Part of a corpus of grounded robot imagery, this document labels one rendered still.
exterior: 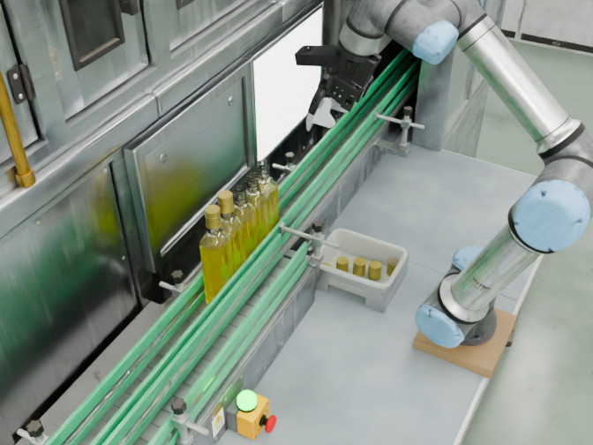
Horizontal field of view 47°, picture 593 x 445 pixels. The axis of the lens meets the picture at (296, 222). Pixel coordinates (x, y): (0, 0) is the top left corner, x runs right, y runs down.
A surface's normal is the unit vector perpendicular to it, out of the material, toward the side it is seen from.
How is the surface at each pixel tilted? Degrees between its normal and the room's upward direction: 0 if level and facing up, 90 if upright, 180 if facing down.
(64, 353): 89
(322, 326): 0
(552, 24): 90
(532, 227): 85
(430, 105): 90
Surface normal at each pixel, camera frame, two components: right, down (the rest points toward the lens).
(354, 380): 0.00, -0.77
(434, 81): -0.46, 0.56
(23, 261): 0.89, 0.29
